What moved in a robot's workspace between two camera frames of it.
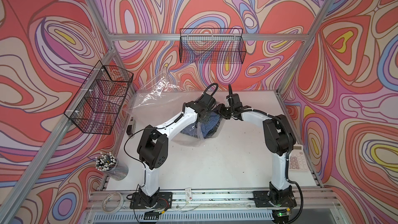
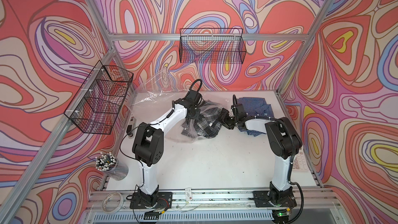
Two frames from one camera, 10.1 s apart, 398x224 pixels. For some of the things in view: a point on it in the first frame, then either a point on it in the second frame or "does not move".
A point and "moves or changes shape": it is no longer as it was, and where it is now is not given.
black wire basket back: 212,45 does not move
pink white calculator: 297,161 does not move
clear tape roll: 118,209 does not move
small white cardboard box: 188,196 does not move
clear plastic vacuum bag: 164,98 moves or changes shape
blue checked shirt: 204,128 to 255,107
